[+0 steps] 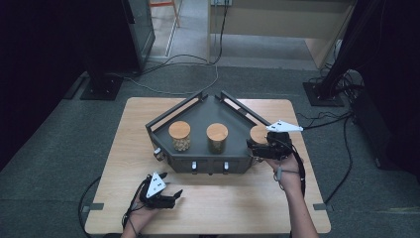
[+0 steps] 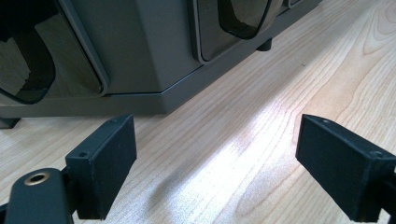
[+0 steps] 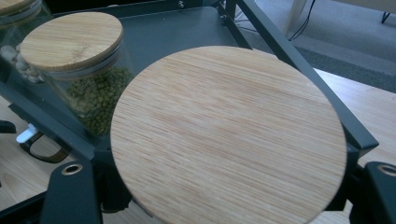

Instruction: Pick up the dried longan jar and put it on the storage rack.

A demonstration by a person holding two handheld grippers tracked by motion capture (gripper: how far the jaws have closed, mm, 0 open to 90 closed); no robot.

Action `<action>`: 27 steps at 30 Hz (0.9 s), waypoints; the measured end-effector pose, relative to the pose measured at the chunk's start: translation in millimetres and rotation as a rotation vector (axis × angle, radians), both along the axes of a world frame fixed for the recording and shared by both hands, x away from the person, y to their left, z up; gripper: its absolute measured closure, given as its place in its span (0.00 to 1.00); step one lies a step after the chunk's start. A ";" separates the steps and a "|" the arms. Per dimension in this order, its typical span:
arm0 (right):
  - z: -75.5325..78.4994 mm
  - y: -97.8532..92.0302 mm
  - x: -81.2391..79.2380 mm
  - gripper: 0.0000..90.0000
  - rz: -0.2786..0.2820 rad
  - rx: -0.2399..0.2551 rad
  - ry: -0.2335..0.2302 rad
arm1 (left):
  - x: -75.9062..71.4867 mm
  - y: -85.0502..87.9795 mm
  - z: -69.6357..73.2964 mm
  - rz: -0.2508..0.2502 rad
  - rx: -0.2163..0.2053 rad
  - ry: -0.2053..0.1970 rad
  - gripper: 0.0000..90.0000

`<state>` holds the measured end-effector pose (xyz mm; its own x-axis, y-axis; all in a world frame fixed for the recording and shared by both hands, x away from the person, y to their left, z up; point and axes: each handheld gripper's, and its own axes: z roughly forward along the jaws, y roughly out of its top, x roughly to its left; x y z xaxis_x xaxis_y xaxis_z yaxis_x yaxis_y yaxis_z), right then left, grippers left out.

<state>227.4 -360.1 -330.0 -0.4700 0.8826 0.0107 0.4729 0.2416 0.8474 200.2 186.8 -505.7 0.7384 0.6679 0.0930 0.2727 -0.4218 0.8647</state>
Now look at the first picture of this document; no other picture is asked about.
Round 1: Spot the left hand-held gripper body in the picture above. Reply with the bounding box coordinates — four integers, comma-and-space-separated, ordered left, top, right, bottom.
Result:
139, 172, 176, 210

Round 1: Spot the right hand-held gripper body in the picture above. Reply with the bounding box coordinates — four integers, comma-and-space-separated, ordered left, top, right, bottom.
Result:
252, 119, 304, 162

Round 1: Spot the glass jar with wooden lid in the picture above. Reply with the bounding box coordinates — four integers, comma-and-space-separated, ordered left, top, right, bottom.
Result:
249, 124, 271, 150
205, 122, 230, 155

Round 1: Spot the glass jar of pale nuts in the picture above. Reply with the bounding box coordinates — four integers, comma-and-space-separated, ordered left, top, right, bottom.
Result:
167, 120, 192, 153

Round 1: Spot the black corner shelf rack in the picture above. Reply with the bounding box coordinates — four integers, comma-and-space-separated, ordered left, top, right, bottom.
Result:
145, 90, 277, 176

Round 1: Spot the person's right hand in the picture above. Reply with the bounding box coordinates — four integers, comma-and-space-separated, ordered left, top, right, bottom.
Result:
263, 153, 303, 194

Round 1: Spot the person's left hand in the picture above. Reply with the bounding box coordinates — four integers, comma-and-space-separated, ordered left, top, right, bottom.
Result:
127, 200, 160, 233

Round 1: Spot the grey tape piece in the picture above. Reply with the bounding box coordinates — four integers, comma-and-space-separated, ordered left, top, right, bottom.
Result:
312, 202, 333, 212
81, 202, 105, 213

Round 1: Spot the black equipment box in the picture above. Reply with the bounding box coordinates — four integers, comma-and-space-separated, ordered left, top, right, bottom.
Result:
349, 88, 394, 171

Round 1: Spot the light wooden desk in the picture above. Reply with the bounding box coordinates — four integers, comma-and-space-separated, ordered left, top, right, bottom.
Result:
206, 0, 357, 70

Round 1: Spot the glass-sided black cabinet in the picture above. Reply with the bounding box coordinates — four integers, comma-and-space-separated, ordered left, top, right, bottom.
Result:
75, 0, 157, 74

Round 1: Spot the orange stool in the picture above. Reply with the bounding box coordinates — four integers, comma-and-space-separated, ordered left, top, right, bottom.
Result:
148, 0, 182, 29

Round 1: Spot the grey wrist strap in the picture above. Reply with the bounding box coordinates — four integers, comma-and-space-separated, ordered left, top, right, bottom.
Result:
272, 165, 298, 191

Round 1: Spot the left hand-held gripper cable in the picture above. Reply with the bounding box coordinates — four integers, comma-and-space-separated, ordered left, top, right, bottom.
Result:
121, 179, 150, 237

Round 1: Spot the hand-held gripper cable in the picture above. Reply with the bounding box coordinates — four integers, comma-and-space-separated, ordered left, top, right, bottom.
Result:
280, 138, 307, 198
121, 179, 150, 237

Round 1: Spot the right hand-held gripper cable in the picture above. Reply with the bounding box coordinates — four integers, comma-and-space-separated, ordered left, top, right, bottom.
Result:
280, 138, 307, 198

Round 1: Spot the thin black floor cable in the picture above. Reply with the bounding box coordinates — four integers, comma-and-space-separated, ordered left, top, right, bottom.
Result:
296, 110, 353, 131

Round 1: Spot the black stand with base plate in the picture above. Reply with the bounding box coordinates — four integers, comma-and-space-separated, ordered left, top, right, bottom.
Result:
302, 0, 387, 108
79, 49, 125, 101

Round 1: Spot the long black floor cable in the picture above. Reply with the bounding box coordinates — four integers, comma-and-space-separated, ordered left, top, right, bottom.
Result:
324, 115, 355, 205

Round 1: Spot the black cable under table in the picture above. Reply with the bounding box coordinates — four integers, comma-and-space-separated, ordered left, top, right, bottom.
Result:
77, 176, 102, 238

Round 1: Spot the grey floor cable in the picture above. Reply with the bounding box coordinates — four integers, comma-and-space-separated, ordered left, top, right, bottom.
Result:
108, 63, 220, 97

